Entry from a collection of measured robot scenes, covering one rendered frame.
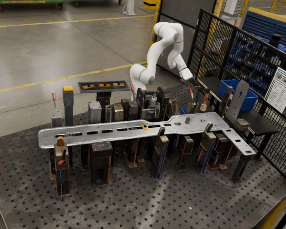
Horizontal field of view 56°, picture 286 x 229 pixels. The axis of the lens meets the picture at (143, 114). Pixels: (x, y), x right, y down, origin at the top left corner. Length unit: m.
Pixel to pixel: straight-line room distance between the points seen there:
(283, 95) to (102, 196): 1.49
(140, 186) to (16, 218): 0.78
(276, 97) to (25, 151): 1.93
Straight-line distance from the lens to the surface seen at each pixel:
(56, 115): 1.87
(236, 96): 2.19
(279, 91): 2.28
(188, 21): 4.46
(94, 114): 1.88
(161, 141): 1.75
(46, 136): 1.80
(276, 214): 2.64
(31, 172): 2.01
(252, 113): 2.38
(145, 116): 2.09
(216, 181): 2.11
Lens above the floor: 2.13
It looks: 34 degrees down
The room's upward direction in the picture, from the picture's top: 9 degrees clockwise
